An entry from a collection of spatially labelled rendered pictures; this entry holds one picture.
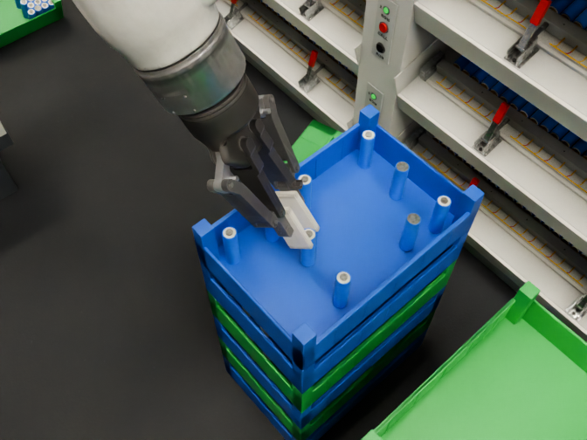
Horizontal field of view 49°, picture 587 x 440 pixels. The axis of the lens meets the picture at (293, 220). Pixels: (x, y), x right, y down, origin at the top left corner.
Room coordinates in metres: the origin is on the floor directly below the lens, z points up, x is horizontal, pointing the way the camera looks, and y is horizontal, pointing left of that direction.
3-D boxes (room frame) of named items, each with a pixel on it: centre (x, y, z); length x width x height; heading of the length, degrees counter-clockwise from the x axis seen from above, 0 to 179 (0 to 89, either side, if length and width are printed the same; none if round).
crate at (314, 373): (0.44, -0.06, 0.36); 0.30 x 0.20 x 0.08; 131
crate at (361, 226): (0.44, -0.06, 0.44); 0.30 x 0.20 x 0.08; 131
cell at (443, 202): (0.46, -0.19, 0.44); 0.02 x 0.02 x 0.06
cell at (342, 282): (0.36, -0.06, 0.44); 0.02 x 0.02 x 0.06
